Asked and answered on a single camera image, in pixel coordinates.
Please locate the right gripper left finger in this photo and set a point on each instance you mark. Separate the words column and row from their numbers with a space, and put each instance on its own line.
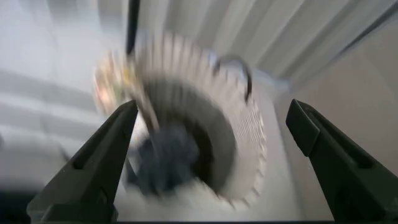
column 90, row 177

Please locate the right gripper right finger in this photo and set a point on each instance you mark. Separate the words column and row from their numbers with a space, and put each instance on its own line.
column 348, row 174

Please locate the dark grey garment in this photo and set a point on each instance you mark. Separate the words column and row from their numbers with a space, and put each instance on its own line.
column 169, row 155

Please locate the cream printed garment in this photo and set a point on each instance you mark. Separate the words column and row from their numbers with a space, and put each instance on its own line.
column 109, row 84

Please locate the white laundry basket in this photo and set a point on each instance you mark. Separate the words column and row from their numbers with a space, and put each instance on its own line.
column 248, row 124

